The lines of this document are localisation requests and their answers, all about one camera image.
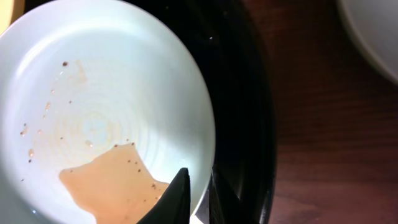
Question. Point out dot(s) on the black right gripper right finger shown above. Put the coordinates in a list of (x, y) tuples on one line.
[(224, 205)]

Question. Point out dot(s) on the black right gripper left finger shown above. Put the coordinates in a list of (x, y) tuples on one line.
[(174, 206)]

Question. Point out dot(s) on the light blue plate front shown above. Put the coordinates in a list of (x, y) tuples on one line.
[(79, 77)]

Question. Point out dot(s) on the light blue plate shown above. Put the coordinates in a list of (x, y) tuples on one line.
[(372, 27), (79, 77)]

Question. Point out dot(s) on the yellow plate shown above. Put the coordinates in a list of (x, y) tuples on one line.
[(6, 12)]

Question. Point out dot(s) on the black round tray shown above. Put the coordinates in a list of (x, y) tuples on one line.
[(219, 40)]

